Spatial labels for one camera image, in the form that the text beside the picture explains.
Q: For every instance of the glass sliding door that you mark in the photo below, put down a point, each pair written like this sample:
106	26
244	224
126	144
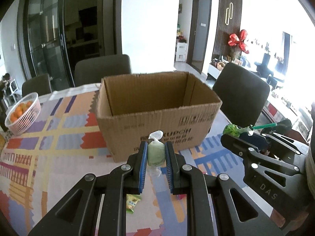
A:
42	41

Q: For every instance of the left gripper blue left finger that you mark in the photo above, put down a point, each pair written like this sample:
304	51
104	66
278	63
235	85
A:
143	163

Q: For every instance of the red ribbon bow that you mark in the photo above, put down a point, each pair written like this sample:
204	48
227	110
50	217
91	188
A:
239	40

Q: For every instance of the colourful patterned tablecloth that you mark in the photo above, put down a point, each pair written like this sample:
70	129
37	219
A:
40	166

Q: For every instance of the green yellow candy packet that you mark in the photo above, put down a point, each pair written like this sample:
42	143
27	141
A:
131	202

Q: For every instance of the pale green pastry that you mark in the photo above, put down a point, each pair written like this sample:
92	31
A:
156	153

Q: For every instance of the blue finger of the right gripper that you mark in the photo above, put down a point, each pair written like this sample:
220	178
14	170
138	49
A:
281	127
240	147

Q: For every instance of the black chair far left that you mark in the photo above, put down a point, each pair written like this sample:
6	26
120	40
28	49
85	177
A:
40	84

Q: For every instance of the black chair right side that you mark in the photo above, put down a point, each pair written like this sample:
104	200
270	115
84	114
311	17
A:
243	94

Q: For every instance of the brown cardboard box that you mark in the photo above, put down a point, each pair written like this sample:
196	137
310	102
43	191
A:
130	107

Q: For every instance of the green lollipop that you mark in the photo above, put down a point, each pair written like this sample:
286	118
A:
236	131

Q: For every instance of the white storage shelf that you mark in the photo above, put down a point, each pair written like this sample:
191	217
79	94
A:
181	47

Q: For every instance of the pink basket of oranges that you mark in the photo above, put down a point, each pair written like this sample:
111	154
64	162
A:
23	114

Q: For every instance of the black chair behind box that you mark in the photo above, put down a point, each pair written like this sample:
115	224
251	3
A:
93	70

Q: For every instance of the right hand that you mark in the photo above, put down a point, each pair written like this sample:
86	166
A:
277	218

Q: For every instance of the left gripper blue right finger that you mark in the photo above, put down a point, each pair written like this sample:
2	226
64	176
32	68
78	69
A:
170	165

